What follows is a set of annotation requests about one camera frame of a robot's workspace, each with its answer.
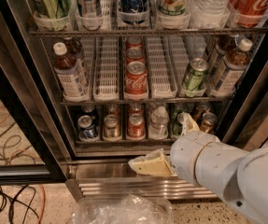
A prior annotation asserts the empty white tray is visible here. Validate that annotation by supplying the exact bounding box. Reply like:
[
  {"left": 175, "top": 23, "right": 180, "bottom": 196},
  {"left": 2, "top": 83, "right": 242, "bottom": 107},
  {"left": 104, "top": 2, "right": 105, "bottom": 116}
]
[
  {"left": 93, "top": 37, "right": 120, "bottom": 102},
  {"left": 146, "top": 37, "right": 177, "bottom": 99}
]

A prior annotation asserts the green soda can shelf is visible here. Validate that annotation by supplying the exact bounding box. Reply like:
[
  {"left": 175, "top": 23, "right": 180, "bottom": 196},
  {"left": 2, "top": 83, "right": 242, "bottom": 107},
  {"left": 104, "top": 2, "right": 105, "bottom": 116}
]
[{"left": 182, "top": 58, "right": 208, "bottom": 91}]

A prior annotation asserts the tea bottle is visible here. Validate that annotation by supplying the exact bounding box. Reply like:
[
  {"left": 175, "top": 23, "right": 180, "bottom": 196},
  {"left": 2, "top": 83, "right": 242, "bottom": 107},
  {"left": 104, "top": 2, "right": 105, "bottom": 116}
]
[
  {"left": 53, "top": 42, "right": 88, "bottom": 102},
  {"left": 63, "top": 37, "right": 89, "bottom": 78},
  {"left": 211, "top": 38, "right": 253, "bottom": 92},
  {"left": 203, "top": 35, "right": 238, "bottom": 76}
]

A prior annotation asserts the black floor cable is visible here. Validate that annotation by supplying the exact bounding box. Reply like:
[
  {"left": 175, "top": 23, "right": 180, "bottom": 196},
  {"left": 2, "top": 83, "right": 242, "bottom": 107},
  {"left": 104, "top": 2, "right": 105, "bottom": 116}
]
[{"left": 0, "top": 184, "right": 40, "bottom": 224}]

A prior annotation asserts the clear plastic bin with bag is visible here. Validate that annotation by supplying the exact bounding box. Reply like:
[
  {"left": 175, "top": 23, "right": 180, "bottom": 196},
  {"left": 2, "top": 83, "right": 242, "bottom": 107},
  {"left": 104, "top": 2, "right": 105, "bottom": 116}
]
[{"left": 72, "top": 194, "right": 174, "bottom": 224}]

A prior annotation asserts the green can bottom rear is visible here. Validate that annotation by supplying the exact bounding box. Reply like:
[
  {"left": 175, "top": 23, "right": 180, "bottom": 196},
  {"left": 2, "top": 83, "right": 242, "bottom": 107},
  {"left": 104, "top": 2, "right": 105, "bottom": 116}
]
[{"left": 171, "top": 103, "right": 187, "bottom": 120}]

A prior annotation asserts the red cola can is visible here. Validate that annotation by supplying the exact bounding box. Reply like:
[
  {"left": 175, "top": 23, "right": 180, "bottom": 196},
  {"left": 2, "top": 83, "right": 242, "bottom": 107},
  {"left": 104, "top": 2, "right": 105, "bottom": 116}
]
[
  {"left": 126, "top": 48, "right": 145, "bottom": 64},
  {"left": 125, "top": 62, "right": 148, "bottom": 94},
  {"left": 125, "top": 36, "right": 144, "bottom": 49}
]

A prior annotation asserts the white tray under green can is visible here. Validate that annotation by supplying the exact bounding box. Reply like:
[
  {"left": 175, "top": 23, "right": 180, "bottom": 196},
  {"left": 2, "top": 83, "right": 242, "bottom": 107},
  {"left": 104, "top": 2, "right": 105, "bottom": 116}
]
[{"left": 168, "top": 36, "right": 208, "bottom": 98}]

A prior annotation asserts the bronze can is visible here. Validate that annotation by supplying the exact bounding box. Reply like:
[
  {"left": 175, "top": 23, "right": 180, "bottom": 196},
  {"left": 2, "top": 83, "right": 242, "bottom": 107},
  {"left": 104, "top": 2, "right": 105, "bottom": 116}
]
[
  {"left": 191, "top": 102, "right": 211, "bottom": 121},
  {"left": 200, "top": 112, "right": 218, "bottom": 133}
]

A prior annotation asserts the blue can bottom rear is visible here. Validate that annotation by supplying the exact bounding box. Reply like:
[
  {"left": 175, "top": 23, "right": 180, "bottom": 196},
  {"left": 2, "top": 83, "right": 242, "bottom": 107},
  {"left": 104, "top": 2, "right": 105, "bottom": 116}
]
[{"left": 81, "top": 105, "right": 98, "bottom": 119}]

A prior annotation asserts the empty white tray left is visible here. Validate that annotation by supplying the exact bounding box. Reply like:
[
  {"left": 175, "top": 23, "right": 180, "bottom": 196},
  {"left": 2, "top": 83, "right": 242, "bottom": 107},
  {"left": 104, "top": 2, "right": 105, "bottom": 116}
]
[{"left": 93, "top": 37, "right": 120, "bottom": 102}]

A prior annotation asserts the green striped tall can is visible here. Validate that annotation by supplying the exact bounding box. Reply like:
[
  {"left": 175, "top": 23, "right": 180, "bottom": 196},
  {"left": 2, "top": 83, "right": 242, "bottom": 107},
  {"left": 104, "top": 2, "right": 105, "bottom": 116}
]
[{"left": 27, "top": 0, "right": 74, "bottom": 21}]

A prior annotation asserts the rear red cola can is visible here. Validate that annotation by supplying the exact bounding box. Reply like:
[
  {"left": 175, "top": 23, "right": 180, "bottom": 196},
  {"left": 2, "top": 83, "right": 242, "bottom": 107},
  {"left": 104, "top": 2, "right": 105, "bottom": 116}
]
[{"left": 125, "top": 36, "right": 144, "bottom": 49}]

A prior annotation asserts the bronze can bottom front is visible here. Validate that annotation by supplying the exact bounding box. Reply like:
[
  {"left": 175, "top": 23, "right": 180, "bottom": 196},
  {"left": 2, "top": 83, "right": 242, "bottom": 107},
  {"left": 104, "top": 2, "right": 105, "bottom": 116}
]
[{"left": 200, "top": 112, "right": 218, "bottom": 133}]

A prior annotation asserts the right front tea bottle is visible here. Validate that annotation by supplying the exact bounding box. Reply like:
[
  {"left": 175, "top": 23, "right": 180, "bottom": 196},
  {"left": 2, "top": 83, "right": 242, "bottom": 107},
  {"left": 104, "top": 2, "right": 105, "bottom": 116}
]
[{"left": 211, "top": 38, "right": 253, "bottom": 92}]

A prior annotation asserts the red cola bottle top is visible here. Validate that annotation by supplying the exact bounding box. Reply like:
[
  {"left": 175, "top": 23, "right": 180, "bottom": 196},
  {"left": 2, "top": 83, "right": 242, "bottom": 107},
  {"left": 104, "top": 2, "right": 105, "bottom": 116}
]
[{"left": 230, "top": 0, "right": 268, "bottom": 28}]

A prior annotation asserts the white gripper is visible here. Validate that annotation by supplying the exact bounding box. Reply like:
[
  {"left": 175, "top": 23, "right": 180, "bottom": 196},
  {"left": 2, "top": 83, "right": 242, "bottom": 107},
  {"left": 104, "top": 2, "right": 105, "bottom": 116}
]
[{"left": 128, "top": 113, "right": 219, "bottom": 185}]

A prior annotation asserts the red can bottom rear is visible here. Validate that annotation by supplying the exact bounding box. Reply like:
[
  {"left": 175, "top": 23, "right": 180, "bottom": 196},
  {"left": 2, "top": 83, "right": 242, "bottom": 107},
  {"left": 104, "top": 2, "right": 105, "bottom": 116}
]
[{"left": 128, "top": 103, "right": 144, "bottom": 116}]

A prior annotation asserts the brown can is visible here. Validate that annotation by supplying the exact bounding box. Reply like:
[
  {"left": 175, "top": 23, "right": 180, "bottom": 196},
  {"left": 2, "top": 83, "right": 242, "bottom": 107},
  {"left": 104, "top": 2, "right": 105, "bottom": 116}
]
[
  {"left": 106, "top": 104, "right": 120, "bottom": 117},
  {"left": 104, "top": 115, "right": 120, "bottom": 138}
]

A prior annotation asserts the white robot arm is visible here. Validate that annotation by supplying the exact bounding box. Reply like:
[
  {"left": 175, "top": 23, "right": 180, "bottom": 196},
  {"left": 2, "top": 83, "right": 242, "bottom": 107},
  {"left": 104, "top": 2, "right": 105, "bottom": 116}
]
[{"left": 129, "top": 131, "right": 268, "bottom": 224}]

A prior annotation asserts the open glass fridge door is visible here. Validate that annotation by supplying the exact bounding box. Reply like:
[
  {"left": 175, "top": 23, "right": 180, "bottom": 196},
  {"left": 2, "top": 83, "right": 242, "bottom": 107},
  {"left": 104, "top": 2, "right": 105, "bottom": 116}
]
[{"left": 0, "top": 66, "right": 66, "bottom": 185}]

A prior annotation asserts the orange floor cable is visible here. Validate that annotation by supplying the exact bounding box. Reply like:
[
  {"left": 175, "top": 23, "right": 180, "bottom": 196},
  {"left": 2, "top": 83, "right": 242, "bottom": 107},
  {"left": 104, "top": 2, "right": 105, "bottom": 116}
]
[{"left": 35, "top": 184, "right": 47, "bottom": 224}]

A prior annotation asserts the clear water bottle bottom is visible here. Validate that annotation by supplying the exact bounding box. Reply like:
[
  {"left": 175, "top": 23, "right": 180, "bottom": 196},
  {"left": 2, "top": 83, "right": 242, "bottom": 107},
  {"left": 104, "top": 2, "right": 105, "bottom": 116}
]
[{"left": 148, "top": 106, "right": 169, "bottom": 140}]

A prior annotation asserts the red can bottom front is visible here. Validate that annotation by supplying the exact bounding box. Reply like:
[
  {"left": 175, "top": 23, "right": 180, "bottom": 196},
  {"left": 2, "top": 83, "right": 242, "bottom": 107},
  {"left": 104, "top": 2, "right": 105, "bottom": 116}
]
[{"left": 127, "top": 114, "right": 145, "bottom": 139}]

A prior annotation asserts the green can bottom front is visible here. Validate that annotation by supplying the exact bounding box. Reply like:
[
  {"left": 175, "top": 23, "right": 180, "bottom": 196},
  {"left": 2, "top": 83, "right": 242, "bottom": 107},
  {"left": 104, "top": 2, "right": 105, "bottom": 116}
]
[{"left": 172, "top": 113, "right": 184, "bottom": 136}]

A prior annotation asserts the empty white tray right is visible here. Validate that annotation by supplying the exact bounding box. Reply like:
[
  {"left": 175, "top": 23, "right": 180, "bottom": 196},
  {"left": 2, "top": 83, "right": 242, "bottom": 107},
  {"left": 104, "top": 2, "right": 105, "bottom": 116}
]
[{"left": 146, "top": 37, "right": 177, "bottom": 99}]

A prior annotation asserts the brown can bottom front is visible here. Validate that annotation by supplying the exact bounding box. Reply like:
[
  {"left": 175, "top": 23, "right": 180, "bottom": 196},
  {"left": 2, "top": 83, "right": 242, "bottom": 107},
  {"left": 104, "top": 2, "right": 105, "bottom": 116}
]
[{"left": 104, "top": 115, "right": 120, "bottom": 138}]

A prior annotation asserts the front red cola can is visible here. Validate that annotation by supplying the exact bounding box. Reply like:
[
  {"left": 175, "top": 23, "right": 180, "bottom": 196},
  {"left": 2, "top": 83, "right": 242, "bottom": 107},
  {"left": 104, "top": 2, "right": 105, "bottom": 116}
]
[{"left": 125, "top": 62, "right": 148, "bottom": 94}]

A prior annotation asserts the stainless steel display fridge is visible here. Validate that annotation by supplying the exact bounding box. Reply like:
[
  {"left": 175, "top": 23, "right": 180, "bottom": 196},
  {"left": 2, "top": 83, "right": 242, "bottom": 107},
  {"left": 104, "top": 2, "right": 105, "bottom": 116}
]
[{"left": 0, "top": 0, "right": 268, "bottom": 199}]

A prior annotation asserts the blue can bottom front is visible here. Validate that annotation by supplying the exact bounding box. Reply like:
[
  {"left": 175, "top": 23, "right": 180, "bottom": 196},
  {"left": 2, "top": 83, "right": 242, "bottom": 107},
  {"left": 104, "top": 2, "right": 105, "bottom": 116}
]
[{"left": 78, "top": 115, "right": 98, "bottom": 140}]

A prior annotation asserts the left rear tea bottle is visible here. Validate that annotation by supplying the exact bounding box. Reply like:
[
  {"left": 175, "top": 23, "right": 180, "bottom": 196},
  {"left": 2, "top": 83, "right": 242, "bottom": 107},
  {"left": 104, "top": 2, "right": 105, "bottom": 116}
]
[{"left": 63, "top": 37, "right": 89, "bottom": 78}]

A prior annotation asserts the bronze can bottom rear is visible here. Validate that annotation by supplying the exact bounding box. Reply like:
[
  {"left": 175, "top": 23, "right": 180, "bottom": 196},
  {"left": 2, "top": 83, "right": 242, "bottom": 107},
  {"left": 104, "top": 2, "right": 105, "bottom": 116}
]
[{"left": 191, "top": 102, "right": 211, "bottom": 121}]

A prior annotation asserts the right rear tea bottle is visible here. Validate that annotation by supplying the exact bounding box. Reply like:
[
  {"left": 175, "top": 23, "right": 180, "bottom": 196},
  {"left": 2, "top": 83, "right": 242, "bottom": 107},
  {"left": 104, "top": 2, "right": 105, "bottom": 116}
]
[{"left": 203, "top": 35, "right": 238, "bottom": 76}]

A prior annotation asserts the brown can bottom rear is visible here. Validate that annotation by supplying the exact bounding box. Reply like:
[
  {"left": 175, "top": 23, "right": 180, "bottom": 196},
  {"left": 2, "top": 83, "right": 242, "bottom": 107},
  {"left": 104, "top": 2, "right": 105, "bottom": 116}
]
[{"left": 106, "top": 104, "right": 120, "bottom": 117}]

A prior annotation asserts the left front tea bottle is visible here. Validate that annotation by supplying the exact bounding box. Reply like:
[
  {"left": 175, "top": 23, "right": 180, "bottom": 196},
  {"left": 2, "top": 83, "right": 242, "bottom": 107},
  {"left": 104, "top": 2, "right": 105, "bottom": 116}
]
[{"left": 53, "top": 42, "right": 88, "bottom": 102}]

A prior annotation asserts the silver tall can top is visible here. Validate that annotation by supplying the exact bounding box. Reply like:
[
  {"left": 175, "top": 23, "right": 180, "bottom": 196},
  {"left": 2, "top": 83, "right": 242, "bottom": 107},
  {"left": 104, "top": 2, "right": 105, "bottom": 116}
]
[{"left": 77, "top": 0, "right": 102, "bottom": 18}]

